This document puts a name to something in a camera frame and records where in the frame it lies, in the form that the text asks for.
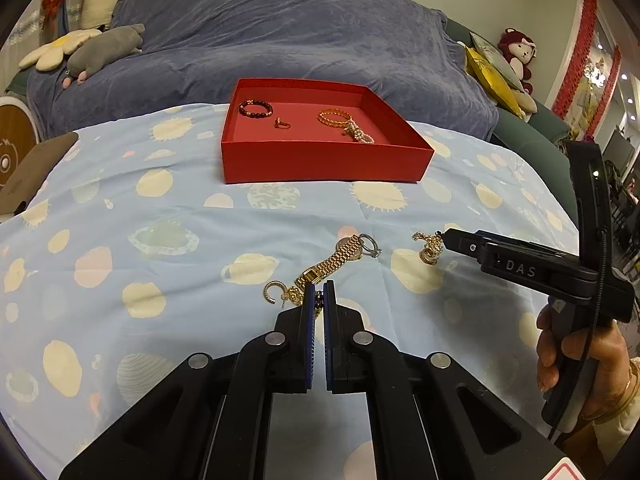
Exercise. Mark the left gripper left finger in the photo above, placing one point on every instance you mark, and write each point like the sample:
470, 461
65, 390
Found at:
209, 418

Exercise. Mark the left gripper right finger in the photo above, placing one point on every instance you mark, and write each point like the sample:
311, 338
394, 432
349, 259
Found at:
429, 417

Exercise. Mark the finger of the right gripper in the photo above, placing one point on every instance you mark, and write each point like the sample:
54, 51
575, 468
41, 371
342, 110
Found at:
465, 243

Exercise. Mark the gold earring with chain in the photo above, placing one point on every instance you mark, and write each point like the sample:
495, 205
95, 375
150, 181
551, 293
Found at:
433, 245

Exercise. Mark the gold watch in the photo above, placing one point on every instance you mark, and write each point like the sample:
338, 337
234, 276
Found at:
346, 249

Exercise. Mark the gold hoop earring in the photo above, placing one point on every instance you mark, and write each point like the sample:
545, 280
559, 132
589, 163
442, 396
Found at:
275, 291

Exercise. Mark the red jewelry tray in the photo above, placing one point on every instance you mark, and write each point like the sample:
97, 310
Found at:
280, 129

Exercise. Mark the right hand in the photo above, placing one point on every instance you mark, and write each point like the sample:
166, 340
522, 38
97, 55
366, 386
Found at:
615, 379

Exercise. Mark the green sofa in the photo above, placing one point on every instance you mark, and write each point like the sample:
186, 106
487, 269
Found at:
535, 141

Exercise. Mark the gold pillow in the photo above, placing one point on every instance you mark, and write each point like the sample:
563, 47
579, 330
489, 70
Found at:
493, 82

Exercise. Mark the silver grey pillow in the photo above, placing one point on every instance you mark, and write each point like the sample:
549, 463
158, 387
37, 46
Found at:
496, 59

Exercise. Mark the light blue planet tablecloth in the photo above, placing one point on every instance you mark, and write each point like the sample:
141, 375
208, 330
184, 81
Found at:
135, 254

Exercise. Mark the red monkey plush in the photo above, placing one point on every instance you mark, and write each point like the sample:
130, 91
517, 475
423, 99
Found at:
519, 50

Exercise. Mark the blue sofa cover blanket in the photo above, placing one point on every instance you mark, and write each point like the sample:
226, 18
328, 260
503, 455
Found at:
194, 51

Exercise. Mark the round wooden white device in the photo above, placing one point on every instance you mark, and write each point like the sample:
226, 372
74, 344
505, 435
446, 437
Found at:
18, 135

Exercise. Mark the grey plush toy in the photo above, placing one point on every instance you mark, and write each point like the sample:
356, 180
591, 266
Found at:
101, 50

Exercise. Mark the flower shaped cushion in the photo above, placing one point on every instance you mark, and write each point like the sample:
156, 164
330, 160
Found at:
49, 56

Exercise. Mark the blue curtain with red bow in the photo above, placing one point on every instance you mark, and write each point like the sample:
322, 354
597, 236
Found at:
58, 18

